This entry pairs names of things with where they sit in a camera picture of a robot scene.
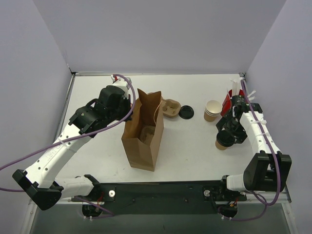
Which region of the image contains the aluminium rail frame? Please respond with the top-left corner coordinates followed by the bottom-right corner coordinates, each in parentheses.
top-left (245, 190), bottom-right (292, 203)

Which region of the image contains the brown paper coffee cup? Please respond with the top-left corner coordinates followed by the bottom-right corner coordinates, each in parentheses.
top-left (215, 140), bottom-right (229, 151)

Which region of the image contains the brown pulp cup carrier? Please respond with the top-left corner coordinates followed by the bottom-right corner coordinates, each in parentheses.
top-left (161, 99), bottom-right (181, 118)
top-left (139, 125), bottom-right (156, 145)

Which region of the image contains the white wrapped straws bundle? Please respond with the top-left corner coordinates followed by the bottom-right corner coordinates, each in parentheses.
top-left (227, 77), bottom-right (256, 101)

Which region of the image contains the brown paper bag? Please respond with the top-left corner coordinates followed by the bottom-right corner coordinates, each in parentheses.
top-left (121, 89), bottom-right (164, 171)

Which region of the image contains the stack of black lids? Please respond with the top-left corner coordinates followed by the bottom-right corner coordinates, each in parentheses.
top-left (178, 105), bottom-right (194, 119)

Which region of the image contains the black plastic cup lid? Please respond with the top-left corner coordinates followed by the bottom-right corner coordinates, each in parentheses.
top-left (216, 130), bottom-right (235, 147)

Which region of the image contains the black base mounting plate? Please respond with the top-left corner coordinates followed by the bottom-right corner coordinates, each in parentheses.
top-left (83, 180), bottom-right (247, 215)

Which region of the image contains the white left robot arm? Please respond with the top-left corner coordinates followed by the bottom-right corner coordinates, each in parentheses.
top-left (12, 75), bottom-right (135, 211)

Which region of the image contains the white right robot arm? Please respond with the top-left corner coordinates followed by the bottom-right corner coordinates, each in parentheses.
top-left (215, 95), bottom-right (292, 192)

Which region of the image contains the red plastic cup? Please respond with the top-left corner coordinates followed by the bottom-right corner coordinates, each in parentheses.
top-left (221, 89), bottom-right (245, 117)

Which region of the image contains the stack of paper cups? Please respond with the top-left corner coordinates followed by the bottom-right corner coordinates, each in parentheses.
top-left (204, 100), bottom-right (222, 122)

